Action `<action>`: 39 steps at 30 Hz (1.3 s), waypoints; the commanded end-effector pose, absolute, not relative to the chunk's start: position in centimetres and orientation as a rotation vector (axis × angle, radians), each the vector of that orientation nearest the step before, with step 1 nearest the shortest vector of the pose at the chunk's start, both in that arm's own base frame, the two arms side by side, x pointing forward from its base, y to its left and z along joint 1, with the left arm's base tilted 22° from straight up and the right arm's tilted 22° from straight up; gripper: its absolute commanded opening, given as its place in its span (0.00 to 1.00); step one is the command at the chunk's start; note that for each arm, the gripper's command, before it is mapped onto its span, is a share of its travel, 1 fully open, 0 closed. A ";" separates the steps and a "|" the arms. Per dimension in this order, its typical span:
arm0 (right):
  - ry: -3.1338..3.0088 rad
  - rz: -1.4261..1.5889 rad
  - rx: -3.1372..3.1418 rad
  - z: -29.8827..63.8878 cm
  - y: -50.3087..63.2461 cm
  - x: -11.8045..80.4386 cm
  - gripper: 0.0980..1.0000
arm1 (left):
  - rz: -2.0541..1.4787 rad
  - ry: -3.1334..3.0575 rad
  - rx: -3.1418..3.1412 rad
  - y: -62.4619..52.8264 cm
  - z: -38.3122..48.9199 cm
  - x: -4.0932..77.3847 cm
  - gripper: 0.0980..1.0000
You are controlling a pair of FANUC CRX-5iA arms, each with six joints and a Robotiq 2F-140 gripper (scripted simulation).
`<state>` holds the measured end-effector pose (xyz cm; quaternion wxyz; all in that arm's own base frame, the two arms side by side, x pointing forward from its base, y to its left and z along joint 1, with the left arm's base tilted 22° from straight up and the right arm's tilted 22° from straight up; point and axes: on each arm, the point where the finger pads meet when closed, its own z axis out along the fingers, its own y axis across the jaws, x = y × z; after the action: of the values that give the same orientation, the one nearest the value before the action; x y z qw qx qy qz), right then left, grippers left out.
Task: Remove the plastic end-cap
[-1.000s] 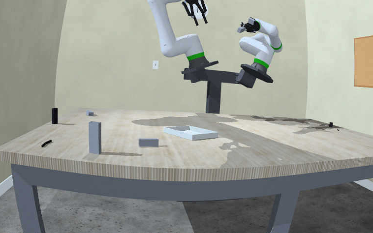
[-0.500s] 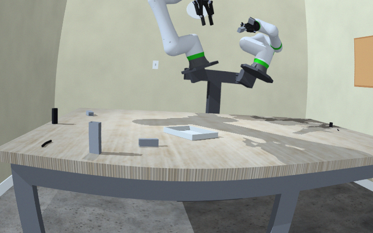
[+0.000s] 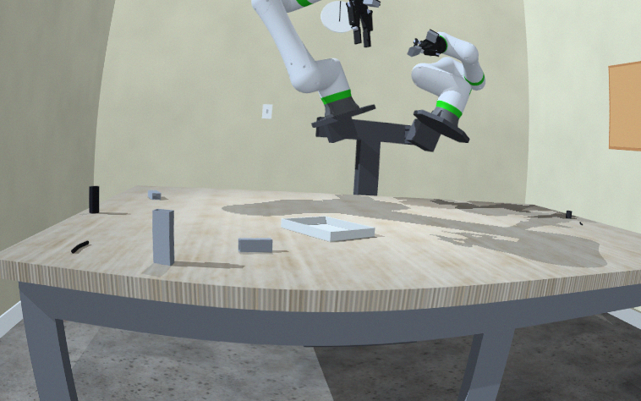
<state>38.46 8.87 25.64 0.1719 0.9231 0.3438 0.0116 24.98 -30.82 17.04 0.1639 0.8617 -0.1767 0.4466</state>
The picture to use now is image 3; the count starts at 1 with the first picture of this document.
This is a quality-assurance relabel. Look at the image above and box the black cylinder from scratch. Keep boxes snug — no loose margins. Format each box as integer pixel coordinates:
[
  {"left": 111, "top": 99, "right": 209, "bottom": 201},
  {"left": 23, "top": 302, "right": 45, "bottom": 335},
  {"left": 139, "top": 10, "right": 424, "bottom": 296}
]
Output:
[{"left": 89, "top": 186, "right": 99, "bottom": 214}]

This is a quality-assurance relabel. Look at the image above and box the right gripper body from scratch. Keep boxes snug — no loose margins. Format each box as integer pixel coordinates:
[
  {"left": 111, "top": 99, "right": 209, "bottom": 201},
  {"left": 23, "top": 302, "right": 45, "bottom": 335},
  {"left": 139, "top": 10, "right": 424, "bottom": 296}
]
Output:
[{"left": 349, "top": 0, "right": 365, "bottom": 14}]

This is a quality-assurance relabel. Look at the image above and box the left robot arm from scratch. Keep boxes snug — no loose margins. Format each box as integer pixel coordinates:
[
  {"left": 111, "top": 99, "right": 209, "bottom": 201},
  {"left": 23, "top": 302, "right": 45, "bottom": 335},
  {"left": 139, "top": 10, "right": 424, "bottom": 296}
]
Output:
[{"left": 411, "top": 29, "right": 485, "bottom": 127}]

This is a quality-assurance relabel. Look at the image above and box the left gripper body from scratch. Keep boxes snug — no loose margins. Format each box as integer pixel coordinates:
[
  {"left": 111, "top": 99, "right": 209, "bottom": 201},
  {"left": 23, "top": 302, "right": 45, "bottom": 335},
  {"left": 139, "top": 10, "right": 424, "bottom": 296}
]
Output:
[{"left": 420, "top": 39, "right": 441, "bottom": 51}]

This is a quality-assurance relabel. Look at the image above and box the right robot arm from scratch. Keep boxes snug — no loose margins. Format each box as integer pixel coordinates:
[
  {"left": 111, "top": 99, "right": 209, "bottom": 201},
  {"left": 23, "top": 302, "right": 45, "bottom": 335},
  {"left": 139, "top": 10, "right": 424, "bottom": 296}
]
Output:
[{"left": 251, "top": 0, "right": 359, "bottom": 118}]

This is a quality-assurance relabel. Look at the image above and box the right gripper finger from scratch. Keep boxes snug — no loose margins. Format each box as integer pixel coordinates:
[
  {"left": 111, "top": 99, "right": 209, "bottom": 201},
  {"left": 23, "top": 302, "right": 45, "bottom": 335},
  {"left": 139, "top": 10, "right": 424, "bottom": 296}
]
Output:
[
  {"left": 360, "top": 5, "right": 373, "bottom": 47},
  {"left": 346, "top": 1, "right": 363, "bottom": 44}
]

